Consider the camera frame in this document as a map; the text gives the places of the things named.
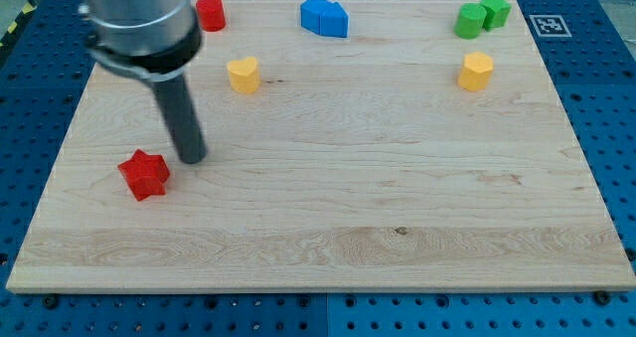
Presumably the blue cube block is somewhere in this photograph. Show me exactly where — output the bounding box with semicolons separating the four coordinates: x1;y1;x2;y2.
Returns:
300;0;331;35

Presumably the red star block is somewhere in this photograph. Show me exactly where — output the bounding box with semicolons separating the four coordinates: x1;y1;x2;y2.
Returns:
117;149;170;202

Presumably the green star block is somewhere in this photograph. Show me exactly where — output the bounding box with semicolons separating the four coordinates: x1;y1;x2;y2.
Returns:
480;0;511;31

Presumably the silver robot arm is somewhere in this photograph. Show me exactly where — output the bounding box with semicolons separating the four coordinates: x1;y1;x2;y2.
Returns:
79;0;207;164

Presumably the wooden board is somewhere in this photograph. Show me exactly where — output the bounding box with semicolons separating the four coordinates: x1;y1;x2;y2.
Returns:
7;0;635;294

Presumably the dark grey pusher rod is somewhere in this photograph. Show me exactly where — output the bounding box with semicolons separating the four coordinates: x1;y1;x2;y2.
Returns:
150;75;207;164

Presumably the yellow heart block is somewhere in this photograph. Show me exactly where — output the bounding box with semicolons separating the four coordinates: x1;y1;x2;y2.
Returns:
226;57;260;94

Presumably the white fiducial marker tag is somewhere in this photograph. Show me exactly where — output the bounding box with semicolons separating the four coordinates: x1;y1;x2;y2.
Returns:
530;14;571;38

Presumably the green cylinder block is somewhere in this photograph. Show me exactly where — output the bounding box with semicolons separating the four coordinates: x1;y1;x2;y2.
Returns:
453;3;487;40

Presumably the yellow hexagon block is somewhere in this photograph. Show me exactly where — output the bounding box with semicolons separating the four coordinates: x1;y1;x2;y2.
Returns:
457;52;494;91

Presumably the red cylinder block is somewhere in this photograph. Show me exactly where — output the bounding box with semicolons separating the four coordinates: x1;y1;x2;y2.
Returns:
195;0;227;32

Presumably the blue pentagon block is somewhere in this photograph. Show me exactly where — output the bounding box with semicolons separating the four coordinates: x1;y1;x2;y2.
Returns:
319;2;349;38

